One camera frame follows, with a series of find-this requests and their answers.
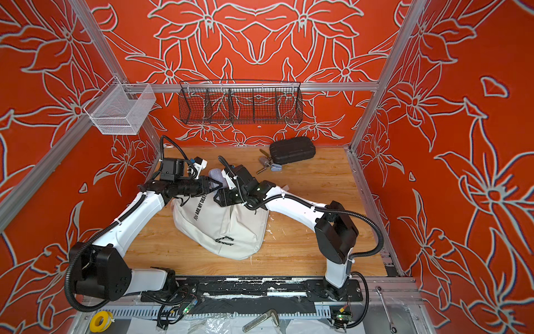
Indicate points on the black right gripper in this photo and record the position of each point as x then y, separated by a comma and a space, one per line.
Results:
224, 197

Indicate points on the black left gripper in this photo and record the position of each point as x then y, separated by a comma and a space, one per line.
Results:
204, 181

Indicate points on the grey fabric pouch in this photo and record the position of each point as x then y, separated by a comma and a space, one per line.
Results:
216, 174

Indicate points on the white canvas backpack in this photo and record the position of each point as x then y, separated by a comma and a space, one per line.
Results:
234, 232

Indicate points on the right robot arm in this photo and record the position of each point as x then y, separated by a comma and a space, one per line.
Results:
335, 232

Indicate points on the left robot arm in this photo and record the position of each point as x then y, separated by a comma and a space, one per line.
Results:
98, 274

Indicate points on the black hard zip case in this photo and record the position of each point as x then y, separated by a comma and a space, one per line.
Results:
292, 150

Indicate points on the yellow tape roll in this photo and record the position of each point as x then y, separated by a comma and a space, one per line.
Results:
101, 321

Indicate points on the silver wrench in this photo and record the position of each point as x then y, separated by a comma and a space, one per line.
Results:
392, 326

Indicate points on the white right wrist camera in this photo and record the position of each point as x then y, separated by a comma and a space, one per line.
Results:
228, 179

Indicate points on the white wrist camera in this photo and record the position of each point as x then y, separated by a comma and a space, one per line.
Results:
228, 179
199, 164

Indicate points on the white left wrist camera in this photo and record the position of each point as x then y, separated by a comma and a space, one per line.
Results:
199, 164

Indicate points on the silver metal tool with handle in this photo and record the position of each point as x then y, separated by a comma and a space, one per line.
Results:
267, 163

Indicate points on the white wire wall basket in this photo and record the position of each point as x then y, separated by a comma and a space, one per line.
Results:
119, 109

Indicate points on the black wire wall basket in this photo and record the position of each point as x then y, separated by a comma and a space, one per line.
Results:
248, 102

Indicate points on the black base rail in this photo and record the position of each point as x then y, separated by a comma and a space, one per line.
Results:
313, 288

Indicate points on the grey angled metal bracket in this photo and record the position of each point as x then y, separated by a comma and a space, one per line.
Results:
268, 315

